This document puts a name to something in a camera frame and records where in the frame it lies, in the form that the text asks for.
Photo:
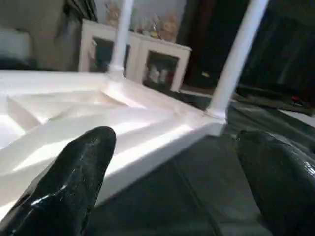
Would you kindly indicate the black work mat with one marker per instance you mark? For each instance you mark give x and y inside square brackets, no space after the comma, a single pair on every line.
[197,187]

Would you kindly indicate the white plastic table leg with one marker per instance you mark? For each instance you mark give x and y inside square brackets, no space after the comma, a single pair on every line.
[123,34]
[241,49]

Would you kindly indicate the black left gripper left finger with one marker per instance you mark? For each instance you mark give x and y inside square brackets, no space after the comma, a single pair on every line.
[64,191]

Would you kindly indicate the white plastic table top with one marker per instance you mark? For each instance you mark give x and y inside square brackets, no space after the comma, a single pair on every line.
[74,123]

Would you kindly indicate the white glass door cabinet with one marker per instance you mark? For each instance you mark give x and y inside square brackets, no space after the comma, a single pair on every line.
[138,54]

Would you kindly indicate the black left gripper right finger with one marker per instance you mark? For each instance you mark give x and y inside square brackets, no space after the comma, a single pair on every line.
[285,191]

